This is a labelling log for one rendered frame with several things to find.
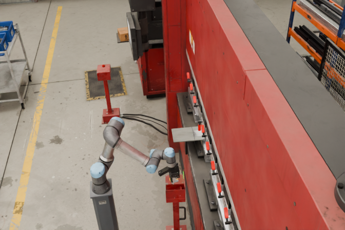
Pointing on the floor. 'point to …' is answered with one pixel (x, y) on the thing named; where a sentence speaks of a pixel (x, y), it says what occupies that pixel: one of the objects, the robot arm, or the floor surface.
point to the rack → (317, 24)
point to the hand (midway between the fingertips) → (172, 183)
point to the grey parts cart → (13, 70)
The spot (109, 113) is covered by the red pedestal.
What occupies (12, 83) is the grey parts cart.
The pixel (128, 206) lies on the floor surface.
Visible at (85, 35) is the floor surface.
